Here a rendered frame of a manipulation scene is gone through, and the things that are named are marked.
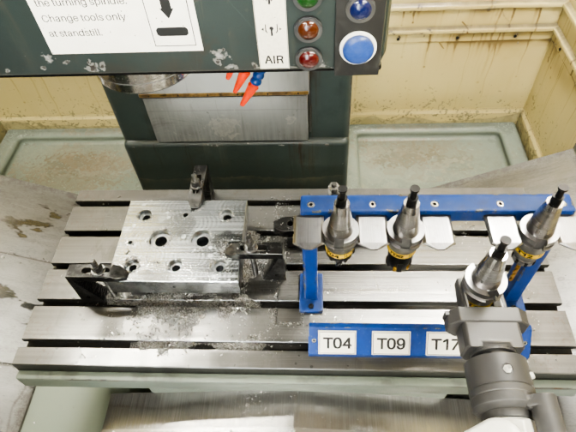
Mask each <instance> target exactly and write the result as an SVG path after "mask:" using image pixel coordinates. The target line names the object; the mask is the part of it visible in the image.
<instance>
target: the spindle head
mask: <svg viewBox="0 0 576 432"><path fill-rule="evenodd" d="M193 1H194V6H195V12H196V17H197V21H198V25H199V29H200V34H201V41H202V45H203V51H153V52H118V53H82V54H52V52H51V49H50V47H49V46H48V44H47V42H46V40H45V37H44V35H43V34H42V32H41V30H40V28H39V25H38V23H37V22H36V19H35V17H34V15H33V12H32V10H31V9H30V7H29V5H28V3H27V0H0V78H16V77H56V76H96V75H174V74H213V73H253V72H292V71H306V70H303V69H300V68H299V67H298V66H297V64H296V54H297V52H298V51H299V50H300V49H301V48H303V47H305V46H313V47H315V48H317V49H318V50H319V51H320V52H321V54H322V63H321V66H320V67H319V68H317V69H315V70H311V71H333V70H334V52H335V19H336V0H322V2H321V5H320V6H319V7H318V8H317V9H315V10H313V11H309V12H307V11H302V10H300V9H298V8H297V7H296V5H295V4H294V2H293V0H285V4H286V19H287V33H288V49H289V64H290V68H289V69H260V61H259V53H258V45H257V38H256V30H255V16H254V8H253V0H193ZM391 5H392V0H387V2H386V11H385V19H384V27H383V34H382V42H381V57H380V66H379V69H381V60H382V58H383V56H384V54H385V52H386V48H387V35H388V27H389V20H390V12H391ZM306 15H311V16H314V17H316V18H317V19H318V20H319V21H320V22H321V24H322V34H321V36H320V38H318V40H316V41H315V42H312V43H305V42H302V41H300V40H299V39H298V38H297V37H296V35H295V33H294V26H295V23H296V22H297V20H298V19H299V18H301V17H303V16H306Z"/></svg>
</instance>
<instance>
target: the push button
mask: <svg viewBox="0 0 576 432"><path fill-rule="evenodd" d="M373 53H374V45H373V42H372V41H371V39H369V38H368V37H366V36H363V35H356V36H353V37H350V38H349V39H348V40H346V42H345V43H344V46H343V55H344V58H345V60H346V61H348V62H349V63H354V64H360V63H365V62H367V61H368V60H370V58H371V57H372V56H373Z"/></svg>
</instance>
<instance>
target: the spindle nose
mask: <svg viewBox="0 0 576 432"><path fill-rule="evenodd" d="M188 75H189V74H174V75H97V78H98V79H99V81H100V82H101V83H102V84H103V85H104V86H106V87H108V88H110V89H112V90H114V91H118V92H121V93H134V94H139V93H153V92H157V91H160V90H163V89H166V88H168V87H171V86H173V85H175V84H177V83H178V82H180V81H182V80H183V79H184V78H186V77H187V76H188Z"/></svg>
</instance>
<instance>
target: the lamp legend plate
mask: <svg viewBox="0 0 576 432"><path fill-rule="evenodd" d="M253 8H254V16H255V30H256V38H257V45H258V53H259V61H260V69H289V68H290V64H289V49H288V33H287V19H286V4H285V0H253Z"/></svg>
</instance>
